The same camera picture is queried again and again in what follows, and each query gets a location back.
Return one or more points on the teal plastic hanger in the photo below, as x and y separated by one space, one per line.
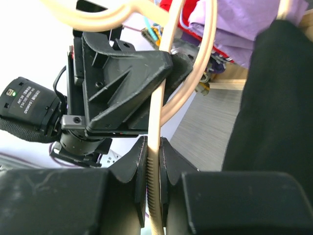
154 31

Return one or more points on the beige wooden hanger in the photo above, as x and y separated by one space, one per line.
159 113

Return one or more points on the camouflage garment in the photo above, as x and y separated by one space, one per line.
203 86

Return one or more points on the patterned purple garment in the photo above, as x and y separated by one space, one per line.
205 54

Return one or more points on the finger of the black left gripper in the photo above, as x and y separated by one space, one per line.
182 66
118 83

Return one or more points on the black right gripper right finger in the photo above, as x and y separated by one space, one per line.
197 202

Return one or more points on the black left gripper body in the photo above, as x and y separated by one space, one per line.
78 145

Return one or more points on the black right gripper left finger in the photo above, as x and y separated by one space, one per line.
76 201

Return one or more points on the black trousers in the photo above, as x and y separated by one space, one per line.
273 130

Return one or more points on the wooden clothes rack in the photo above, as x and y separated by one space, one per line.
234 77

